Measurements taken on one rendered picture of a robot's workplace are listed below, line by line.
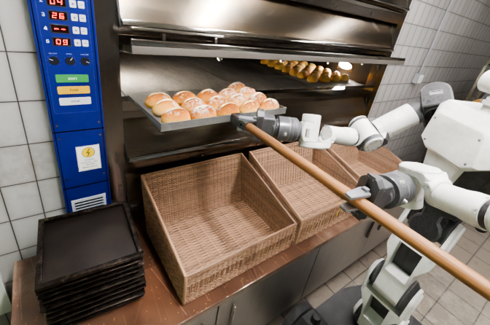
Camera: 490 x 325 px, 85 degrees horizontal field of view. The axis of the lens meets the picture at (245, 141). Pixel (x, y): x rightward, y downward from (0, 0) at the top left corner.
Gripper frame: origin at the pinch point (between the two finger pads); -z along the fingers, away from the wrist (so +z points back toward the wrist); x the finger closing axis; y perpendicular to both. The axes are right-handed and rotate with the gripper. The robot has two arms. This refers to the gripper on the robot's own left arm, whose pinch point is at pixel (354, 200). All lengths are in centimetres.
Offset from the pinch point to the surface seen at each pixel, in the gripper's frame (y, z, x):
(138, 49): 61, -39, -20
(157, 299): 31, -39, 62
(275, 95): 85, 35, 5
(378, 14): 96, 107, -44
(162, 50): 62, -31, -20
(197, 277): 26, -26, 49
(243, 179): 74, 16, 50
